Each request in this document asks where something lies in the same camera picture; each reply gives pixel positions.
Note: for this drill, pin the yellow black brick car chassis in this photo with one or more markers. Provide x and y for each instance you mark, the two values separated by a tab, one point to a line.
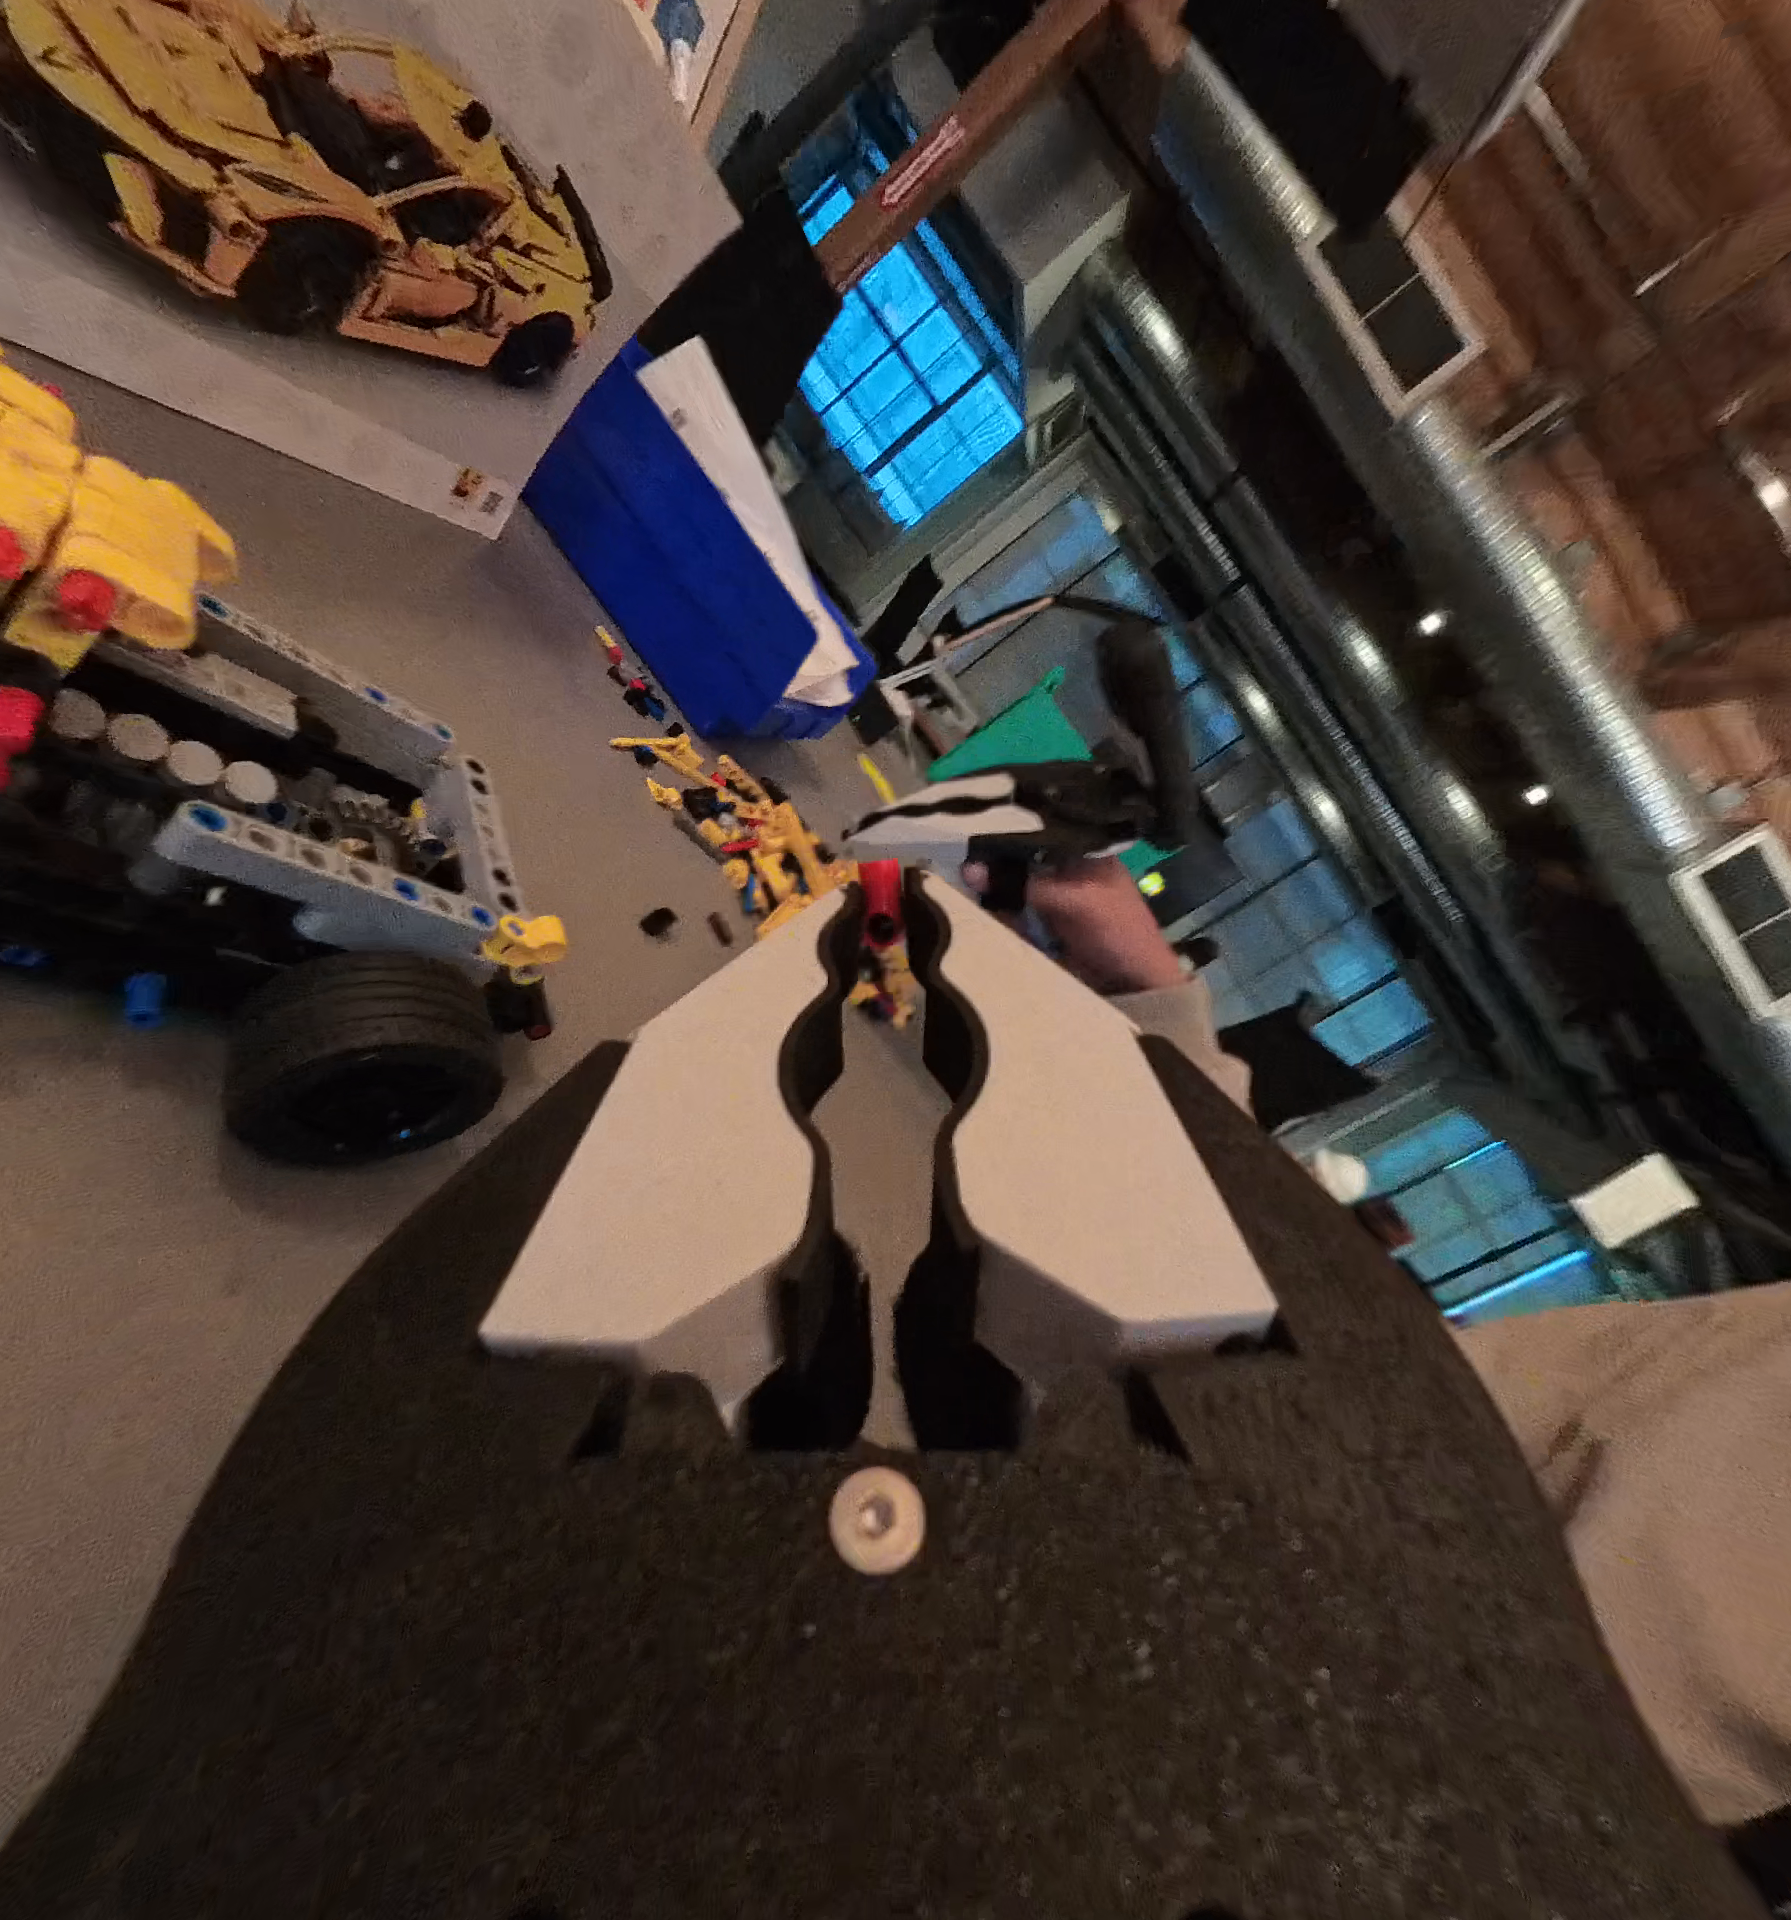
160	721

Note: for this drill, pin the green plastic object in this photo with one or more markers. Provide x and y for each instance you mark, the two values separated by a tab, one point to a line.
1037	734

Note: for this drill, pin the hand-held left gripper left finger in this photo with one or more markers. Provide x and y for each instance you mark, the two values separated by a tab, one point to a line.
655	1171

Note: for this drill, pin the pile of small brick parts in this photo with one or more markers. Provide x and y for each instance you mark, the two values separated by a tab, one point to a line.
760	840

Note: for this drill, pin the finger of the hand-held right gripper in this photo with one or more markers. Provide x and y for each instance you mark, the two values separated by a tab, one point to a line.
925	837
984	792

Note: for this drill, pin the grey car instruction booklet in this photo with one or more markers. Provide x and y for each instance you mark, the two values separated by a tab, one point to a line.
534	90

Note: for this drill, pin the silver ventilation duct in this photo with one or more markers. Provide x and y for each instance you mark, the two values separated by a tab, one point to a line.
1510	600

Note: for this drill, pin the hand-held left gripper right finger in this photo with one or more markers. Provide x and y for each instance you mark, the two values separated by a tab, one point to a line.
1089	1171

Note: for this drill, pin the person's beige jacket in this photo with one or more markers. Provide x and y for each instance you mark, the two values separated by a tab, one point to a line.
1705	1500

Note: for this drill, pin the person's right hand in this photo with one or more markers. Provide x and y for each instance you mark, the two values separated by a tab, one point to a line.
1105	930

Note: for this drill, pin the blue plastic bin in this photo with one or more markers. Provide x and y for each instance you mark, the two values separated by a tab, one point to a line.
655	556

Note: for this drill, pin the person's right forearm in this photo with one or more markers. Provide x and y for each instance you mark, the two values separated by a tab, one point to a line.
1195	1035

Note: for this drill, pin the grey desk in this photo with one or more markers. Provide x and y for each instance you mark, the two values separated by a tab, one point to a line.
115	1349

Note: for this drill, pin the scattered small brick pins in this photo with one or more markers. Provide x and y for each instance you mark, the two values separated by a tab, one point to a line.
631	676

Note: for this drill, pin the red brick pin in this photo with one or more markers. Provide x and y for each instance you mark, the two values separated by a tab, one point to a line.
880	899

